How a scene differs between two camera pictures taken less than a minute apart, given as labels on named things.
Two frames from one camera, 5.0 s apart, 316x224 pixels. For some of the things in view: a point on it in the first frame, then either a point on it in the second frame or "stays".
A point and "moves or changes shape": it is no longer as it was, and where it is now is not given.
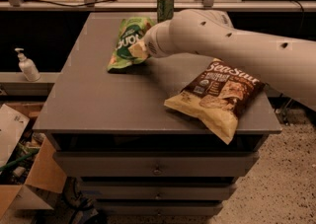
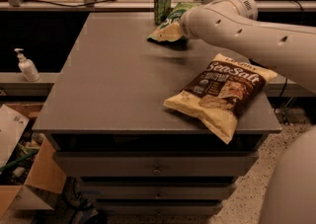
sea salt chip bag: x=217 y=95 stays
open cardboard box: x=27 y=158 stays
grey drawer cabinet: x=132 y=154 stays
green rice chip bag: x=131 y=30 moves or changes shape
